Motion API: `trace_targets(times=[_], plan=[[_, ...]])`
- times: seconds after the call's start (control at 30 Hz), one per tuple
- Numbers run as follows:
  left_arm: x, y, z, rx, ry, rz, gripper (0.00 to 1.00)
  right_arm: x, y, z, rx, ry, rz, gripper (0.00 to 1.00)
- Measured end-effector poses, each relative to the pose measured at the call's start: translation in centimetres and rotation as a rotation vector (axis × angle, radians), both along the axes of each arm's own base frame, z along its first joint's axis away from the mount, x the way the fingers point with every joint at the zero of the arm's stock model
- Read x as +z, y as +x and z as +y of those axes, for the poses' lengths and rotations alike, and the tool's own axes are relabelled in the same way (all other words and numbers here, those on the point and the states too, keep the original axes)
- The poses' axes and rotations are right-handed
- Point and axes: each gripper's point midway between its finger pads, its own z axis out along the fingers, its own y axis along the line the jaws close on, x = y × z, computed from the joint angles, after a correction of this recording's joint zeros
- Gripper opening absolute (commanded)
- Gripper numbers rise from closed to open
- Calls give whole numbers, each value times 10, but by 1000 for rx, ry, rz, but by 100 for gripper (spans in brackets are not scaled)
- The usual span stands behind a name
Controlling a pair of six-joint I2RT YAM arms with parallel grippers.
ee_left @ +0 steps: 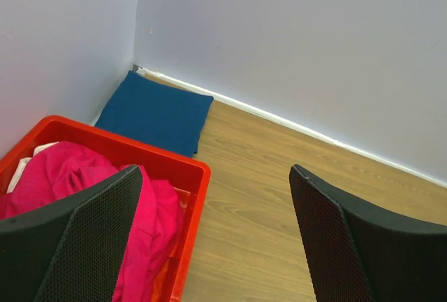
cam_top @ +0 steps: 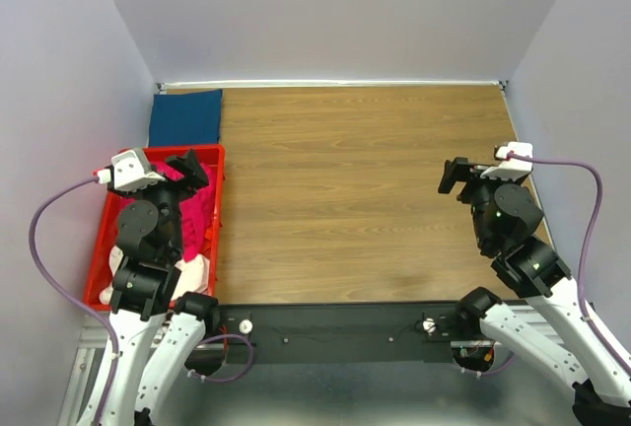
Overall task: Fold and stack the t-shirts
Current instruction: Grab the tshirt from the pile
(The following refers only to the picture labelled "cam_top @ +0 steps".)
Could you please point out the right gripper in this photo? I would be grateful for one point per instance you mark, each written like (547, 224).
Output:
(459, 169)

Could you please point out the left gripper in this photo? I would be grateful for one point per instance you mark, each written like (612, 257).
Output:
(190, 166)

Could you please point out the magenta t shirt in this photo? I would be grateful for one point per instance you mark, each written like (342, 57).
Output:
(197, 214)

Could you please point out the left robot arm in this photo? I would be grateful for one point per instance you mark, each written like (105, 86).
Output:
(150, 237)

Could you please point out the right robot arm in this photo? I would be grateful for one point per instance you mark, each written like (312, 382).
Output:
(587, 364)

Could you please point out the red plastic bin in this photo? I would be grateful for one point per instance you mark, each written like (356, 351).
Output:
(99, 276)

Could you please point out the folded blue t shirt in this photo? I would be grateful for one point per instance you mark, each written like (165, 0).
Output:
(186, 119)

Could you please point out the pale pink t shirt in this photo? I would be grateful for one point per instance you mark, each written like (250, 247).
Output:
(194, 274)

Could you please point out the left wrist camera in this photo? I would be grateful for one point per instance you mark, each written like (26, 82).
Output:
(132, 171)

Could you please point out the black mounting base plate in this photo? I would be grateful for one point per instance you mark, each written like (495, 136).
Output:
(348, 332)

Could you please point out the aluminium frame rail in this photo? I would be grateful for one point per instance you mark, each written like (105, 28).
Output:
(88, 356)

